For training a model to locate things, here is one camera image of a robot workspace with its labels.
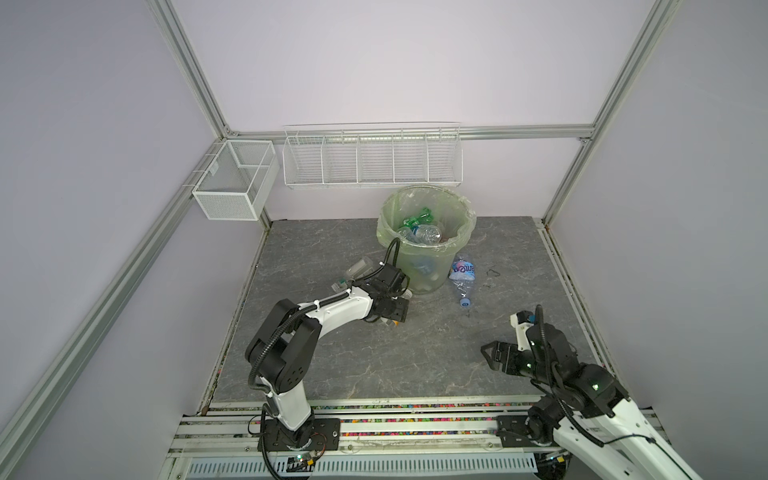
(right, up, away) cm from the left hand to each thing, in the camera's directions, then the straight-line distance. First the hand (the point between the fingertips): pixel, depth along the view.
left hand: (397, 312), depth 91 cm
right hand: (+25, -7, -16) cm, 30 cm away
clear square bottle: (-13, +12, +12) cm, 21 cm away
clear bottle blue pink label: (+22, +11, +9) cm, 26 cm away
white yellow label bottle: (0, -3, -2) cm, 4 cm away
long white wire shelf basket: (-9, +53, +17) cm, 57 cm away
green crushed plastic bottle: (+9, +29, +5) cm, 31 cm away
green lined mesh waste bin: (+9, +14, -2) cm, 17 cm away
